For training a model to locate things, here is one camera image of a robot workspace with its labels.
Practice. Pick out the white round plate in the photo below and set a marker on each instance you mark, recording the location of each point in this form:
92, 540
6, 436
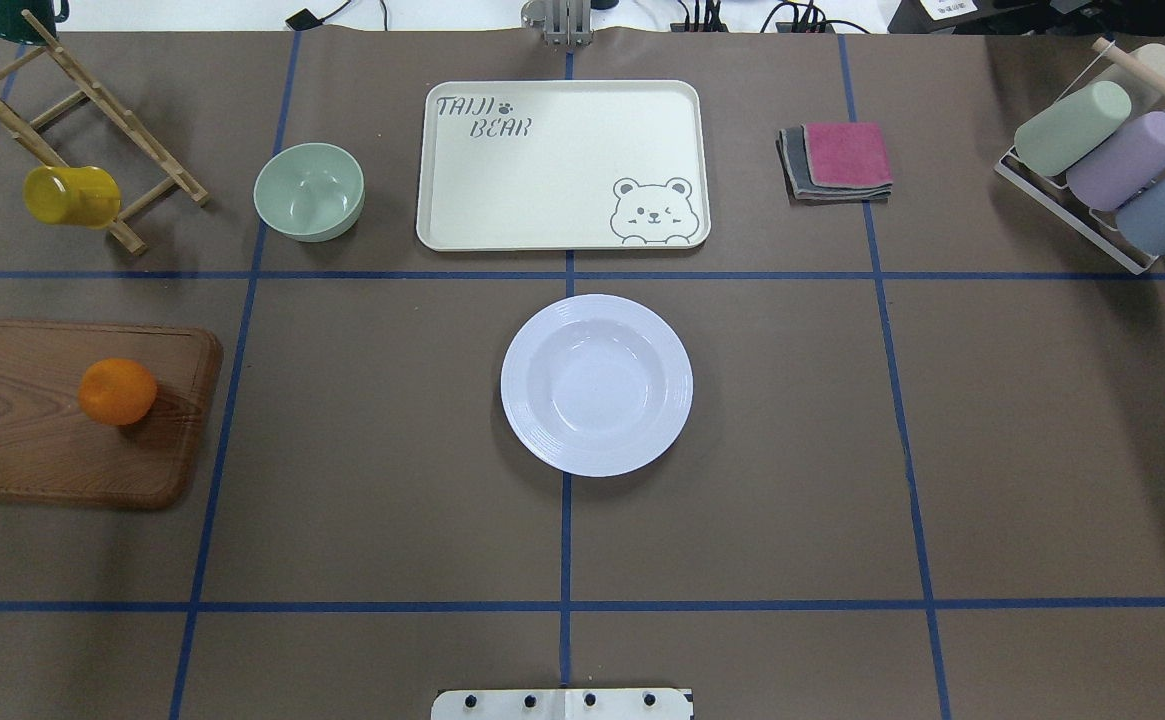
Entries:
596, 385

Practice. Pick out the orange fruit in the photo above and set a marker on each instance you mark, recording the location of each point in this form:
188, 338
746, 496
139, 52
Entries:
116, 391

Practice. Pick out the cream bear tray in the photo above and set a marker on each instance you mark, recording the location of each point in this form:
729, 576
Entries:
562, 164

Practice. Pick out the wooden cutting board tray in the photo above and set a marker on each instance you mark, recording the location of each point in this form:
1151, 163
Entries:
51, 452

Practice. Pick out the grey folded cloth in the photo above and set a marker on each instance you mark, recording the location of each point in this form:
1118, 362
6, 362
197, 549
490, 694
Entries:
790, 145

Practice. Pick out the light green bowl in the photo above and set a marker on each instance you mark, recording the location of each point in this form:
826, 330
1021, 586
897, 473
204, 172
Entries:
311, 192

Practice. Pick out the pink folded cloth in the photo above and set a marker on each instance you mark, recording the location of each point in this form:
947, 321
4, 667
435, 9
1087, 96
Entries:
847, 156

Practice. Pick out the white mounting plate with bolts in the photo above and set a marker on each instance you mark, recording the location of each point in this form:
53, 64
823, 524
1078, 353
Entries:
565, 703

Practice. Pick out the green pastel cup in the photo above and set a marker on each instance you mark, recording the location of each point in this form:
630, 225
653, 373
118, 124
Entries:
1064, 133

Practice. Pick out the yellow plastic cup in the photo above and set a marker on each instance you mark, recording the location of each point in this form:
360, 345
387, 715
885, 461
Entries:
85, 196

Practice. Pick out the purple pastel cup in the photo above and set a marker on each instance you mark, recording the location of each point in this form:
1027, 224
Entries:
1122, 166

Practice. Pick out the wooden drying rack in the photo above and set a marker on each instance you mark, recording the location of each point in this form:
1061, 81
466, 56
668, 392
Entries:
28, 133

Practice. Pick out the black equipment at table edge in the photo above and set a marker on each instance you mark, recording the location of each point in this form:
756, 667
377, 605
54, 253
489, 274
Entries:
1062, 18

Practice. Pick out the dark green mug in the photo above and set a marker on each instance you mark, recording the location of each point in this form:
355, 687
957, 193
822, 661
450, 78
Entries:
28, 22

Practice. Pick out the white wire cup rack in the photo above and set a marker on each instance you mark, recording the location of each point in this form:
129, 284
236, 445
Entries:
1099, 227

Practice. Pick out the wooden rack handle rod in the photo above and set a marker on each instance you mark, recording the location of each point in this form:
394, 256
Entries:
1140, 74

